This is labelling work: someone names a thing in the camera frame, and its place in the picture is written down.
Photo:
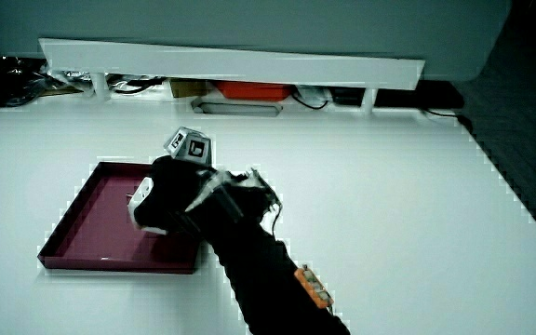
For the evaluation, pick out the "orange forearm sensor module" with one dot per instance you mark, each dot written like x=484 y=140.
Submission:
x=313 y=286

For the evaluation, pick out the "person's right forearm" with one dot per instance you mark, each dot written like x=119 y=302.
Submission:
x=258 y=279

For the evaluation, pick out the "orange box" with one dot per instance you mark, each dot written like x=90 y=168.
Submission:
x=251 y=90

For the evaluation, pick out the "grey power strip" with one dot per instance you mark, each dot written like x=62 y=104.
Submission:
x=235 y=109

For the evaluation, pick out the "black plastic bag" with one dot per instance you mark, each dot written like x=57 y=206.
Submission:
x=3 y=81

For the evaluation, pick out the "white adapter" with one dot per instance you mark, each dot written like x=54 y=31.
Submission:
x=313 y=95

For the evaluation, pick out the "crumpled silver foil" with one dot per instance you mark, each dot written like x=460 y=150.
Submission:
x=70 y=79

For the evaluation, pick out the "brown cardboard box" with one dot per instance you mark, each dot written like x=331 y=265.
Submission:
x=188 y=88

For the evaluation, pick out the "person's right hand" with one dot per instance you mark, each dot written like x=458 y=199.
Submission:
x=175 y=191

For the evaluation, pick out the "white socket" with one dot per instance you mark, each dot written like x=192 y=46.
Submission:
x=138 y=194

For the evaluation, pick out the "small black box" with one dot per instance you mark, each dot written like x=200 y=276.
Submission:
x=347 y=96

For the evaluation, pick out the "maroon square tray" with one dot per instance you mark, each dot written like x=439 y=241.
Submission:
x=96 y=223

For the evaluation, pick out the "white raised shelf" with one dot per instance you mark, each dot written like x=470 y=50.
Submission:
x=231 y=62

